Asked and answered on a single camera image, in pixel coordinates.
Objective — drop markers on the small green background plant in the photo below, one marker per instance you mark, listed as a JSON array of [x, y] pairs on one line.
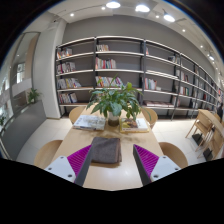
[[33, 95]]

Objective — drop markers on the grey bookshelf unit with books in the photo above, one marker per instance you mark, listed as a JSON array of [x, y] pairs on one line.
[[130, 60]]

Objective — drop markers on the zigzag-patterned grey towel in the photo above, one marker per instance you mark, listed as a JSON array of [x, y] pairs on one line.
[[106, 150]]

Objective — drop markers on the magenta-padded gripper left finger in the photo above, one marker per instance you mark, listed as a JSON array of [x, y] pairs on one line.
[[61, 168]]

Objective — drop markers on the green potted plant, white pot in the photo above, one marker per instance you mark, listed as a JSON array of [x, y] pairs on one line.
[[115, 100]]

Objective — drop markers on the large white book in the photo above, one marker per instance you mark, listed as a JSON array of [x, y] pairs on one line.
[[89, 122]]

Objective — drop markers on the group of ceiling lights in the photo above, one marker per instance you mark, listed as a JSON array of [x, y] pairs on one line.
[[142, 8]]

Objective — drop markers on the yellow-covered book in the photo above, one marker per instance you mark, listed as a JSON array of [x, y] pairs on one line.
[[134, 125]]

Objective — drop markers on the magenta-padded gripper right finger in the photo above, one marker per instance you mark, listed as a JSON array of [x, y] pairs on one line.
[[165, 166]]

